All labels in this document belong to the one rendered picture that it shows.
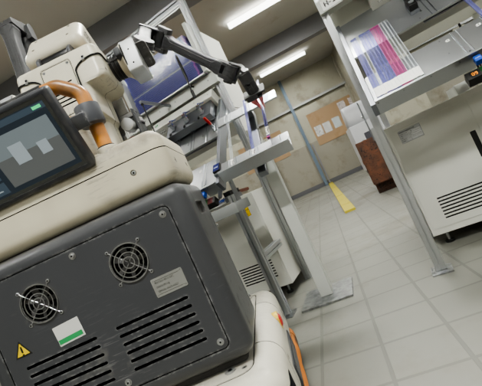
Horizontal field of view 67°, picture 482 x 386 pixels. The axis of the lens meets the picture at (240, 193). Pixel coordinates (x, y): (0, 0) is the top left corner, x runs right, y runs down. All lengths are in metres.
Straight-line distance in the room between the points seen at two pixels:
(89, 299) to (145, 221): 0.20
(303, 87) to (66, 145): 10.49
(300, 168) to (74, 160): 10.22
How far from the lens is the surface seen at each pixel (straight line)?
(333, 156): 10.89
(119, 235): 0.80
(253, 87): 1.69
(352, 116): 8.28
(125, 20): 5.05
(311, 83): 11.16
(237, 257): 2.17
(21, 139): 0.84
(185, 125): 2.24
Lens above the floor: 0.59
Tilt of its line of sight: 1 degrees up
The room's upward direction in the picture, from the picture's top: 25 degrees counter-clockwise
